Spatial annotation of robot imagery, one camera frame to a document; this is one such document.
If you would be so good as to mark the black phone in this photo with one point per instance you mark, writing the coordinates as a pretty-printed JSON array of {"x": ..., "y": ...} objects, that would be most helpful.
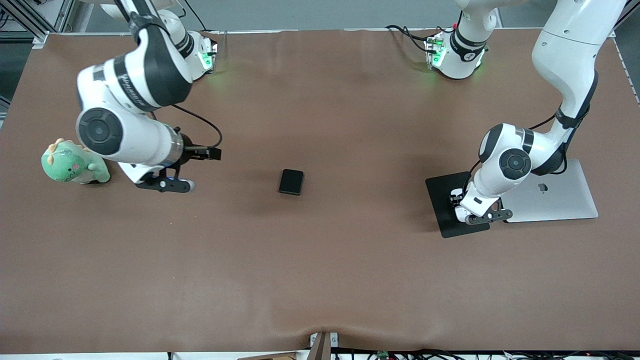
[{"x": 291, "y": 181}]

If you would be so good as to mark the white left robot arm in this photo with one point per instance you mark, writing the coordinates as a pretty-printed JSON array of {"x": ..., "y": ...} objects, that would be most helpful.
[{"x": 565, "y": 50}]

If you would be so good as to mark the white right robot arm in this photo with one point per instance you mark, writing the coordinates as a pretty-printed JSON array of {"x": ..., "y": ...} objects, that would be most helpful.
[{"x": 145, "y": 75}]

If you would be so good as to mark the black mouse pad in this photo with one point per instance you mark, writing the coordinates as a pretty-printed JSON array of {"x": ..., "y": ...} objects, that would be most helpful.
[{"x": 446, "y": 225}]

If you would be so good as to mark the silver laptop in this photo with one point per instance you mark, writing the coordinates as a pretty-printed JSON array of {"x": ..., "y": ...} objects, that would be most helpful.
[{"x": 570, "y": 200}]

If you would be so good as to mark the green dinosaur plush toy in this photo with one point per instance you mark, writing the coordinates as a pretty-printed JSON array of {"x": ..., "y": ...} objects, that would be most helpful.
[{"x": 62, "y": 165}]

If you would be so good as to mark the aluminium frame profile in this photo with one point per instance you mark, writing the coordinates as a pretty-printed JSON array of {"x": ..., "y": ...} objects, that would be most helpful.
[
  {"x": 631, "y": 10},
  {"x": 30, "y": 22}
]

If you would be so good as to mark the metal camera bracket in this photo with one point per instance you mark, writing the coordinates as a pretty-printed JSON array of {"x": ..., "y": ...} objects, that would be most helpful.
[{"x": 320, "y": 345}]

